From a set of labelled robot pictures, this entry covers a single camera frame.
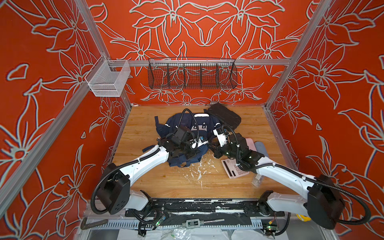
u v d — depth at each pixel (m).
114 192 0.41
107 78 0.92
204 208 0.74
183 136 0.62
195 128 0.97
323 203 0.40
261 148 0.92
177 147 0.59
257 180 0.81
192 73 0.97
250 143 0.95
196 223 0.69
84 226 0.68
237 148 0.59
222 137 0.69
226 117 1.04
